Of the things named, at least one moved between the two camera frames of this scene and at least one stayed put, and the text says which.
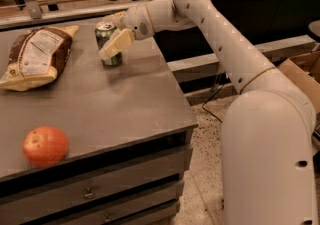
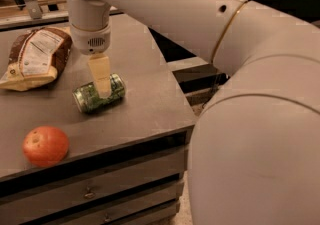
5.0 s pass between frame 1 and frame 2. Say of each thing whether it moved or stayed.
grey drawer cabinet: stayed
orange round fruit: stayed
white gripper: moved
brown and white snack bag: stayed
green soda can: moved
